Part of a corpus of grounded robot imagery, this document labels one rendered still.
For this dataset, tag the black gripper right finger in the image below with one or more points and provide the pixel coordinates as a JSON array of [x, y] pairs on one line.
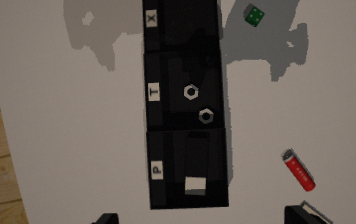
[[297, 215]]

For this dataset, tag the green die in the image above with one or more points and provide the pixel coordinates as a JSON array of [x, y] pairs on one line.
[[254, 17]]

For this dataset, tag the beige domino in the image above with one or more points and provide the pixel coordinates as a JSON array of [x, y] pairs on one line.
[[309, 210]]

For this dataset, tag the black rack of three bins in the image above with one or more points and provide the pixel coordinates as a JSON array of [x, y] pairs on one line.
[[180, 25]]

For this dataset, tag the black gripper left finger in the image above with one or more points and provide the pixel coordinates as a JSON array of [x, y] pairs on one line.
[[108, 218]]

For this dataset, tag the red aa battery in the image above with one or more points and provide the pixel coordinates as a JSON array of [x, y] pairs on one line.
[[299, 172]]

